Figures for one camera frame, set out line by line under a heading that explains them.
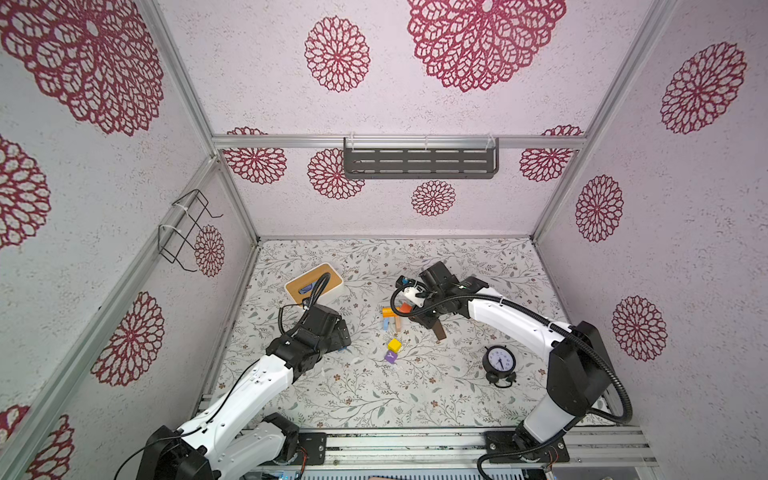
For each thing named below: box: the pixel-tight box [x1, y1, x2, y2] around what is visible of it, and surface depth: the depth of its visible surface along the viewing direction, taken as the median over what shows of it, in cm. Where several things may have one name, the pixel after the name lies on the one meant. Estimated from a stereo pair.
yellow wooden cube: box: [387, 338, 403, 353], surface depth 92 cm
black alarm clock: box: [482, 345, 517, 389], surface depth 87 cm
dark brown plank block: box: [432, 318, 447, 340], surface depth 96 cm
